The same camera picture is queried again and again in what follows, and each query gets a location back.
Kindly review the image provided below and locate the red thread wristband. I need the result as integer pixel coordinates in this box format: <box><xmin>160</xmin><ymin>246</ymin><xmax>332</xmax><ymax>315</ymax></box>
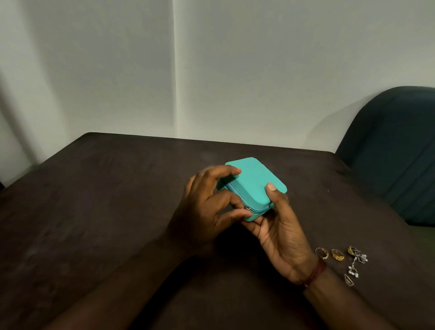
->
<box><xmin>302</xmin><ymin>258</ymin><xmax>329</xmax><ymax>289</ymax></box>

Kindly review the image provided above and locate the person's left hand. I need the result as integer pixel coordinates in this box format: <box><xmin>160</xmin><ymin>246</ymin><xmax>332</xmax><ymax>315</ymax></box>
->
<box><xmin>165</xmin><ymin>165</ymin><xmax>254</xmax><ymax>254</ymax></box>

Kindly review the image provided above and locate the person's left forearm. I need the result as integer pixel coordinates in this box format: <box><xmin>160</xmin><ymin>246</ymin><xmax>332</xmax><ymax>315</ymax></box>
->
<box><xmin>44</xmin><ymin>238</ymin><xmax>204</xmax><ymax>330</ymax></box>

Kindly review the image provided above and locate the silver pearl cluster earring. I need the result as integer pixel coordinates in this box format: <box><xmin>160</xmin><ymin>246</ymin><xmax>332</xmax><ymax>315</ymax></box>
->
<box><xmin>347</xmin><ymin>250</ymin><xmax>369</xmax><ymax>279</ymax></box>

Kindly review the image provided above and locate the teal jewelry box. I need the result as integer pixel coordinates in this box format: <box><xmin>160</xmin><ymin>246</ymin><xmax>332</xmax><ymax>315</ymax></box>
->
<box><xmin>217</xmin><ymin>157</ymin><xmax>288</xmax><ymax>222</ymax></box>

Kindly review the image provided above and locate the person's right forearm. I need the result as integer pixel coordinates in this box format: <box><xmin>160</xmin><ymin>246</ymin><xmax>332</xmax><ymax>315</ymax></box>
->
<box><xmin>304</xmin><ymin>268</ymin><xmax>401</xmax><ymax>330</ymax></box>

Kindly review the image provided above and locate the green fabric cover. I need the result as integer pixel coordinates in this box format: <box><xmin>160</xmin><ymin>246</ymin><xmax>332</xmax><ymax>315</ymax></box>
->
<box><xmin>407</xmin><ymin>224</ymin><xmax>435</xmax><ymax>272</ymax></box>

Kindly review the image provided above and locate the person's right hand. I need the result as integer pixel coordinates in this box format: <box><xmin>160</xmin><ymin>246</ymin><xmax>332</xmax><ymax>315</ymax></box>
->
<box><xmin>240</xmin><ymin>183</ymin><xmax>329</xmax><ymax>286</ymax></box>

